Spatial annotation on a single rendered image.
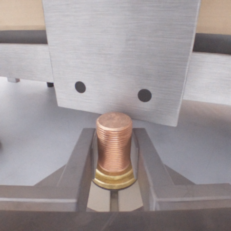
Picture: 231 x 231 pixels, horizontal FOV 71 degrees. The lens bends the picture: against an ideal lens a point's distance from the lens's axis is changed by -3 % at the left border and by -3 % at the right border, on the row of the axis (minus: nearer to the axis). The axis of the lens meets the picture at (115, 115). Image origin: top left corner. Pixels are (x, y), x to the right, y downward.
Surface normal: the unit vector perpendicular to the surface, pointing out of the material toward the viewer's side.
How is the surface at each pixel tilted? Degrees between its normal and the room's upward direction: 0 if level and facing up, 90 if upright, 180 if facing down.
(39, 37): 90
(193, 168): 180
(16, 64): 90
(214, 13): 90
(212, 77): 90
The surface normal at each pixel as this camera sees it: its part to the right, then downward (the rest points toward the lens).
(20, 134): 0.01, -0.88
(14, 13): -0.33, 0.45
